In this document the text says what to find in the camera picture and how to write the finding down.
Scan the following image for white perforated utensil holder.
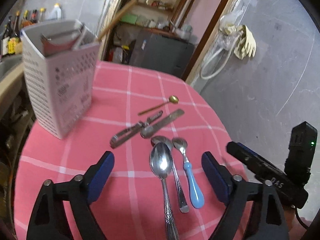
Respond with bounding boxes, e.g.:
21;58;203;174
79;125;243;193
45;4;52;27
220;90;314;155
22;20;100;139

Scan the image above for grey cabinet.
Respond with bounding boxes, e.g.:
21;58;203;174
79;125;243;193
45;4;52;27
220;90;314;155
129;30;194;78

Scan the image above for large steel spoon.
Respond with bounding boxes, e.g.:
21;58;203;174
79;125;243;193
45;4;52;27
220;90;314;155
149;142;180;239

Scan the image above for gold long spoon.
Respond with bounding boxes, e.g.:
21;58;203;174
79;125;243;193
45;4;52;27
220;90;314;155
138;95;179;116

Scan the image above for steel spoon plain handle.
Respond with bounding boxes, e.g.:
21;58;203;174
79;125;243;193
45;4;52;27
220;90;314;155
151;135;189;213

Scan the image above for blue handled spoon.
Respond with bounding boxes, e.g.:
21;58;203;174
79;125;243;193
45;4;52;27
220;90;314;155
172;137;204;209

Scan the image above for yellow rubber gloves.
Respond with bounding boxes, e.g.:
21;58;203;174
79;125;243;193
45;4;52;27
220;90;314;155
234;25;257;60

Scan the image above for large oil jug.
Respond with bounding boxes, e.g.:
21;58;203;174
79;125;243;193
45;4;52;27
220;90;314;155
47;3;62;21

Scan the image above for white hose loop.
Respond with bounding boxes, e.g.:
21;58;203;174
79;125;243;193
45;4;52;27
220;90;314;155
199;36;238;81

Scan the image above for green box on shelf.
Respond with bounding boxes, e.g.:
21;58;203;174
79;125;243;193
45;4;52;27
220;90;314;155
120;14;138;25

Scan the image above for pink checked tablecloth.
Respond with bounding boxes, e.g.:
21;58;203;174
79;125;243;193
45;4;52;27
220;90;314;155
14;61;245;239

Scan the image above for steel grater file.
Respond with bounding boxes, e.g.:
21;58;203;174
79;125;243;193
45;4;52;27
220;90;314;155
140;109;185;139

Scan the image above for steel peeler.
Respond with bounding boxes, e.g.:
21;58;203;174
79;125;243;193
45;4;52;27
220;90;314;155
110;111;163;149

